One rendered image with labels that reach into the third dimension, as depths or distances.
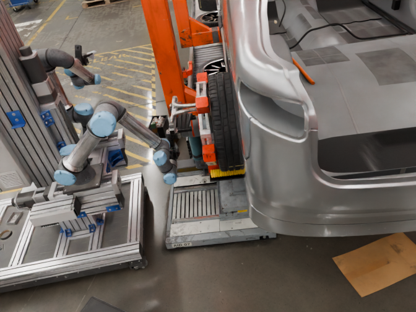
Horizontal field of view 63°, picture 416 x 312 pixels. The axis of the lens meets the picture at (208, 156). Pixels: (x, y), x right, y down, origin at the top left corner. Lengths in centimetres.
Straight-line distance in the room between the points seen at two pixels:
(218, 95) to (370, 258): 150
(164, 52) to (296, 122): 153
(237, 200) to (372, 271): 102
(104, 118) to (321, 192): 104
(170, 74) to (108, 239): 131
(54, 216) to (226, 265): 119
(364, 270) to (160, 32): 213
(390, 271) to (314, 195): 134
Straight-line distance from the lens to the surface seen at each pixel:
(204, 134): 202
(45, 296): 285
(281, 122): 124
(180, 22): 453
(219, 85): 207
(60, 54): 237
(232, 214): 260
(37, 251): 285
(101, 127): 172
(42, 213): 227
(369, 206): 144
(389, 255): 266
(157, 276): 258
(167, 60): 261
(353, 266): 255
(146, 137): 192
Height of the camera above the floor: 210
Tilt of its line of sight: 38 degrees down
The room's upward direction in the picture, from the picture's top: 10 degrees counter-clockwise
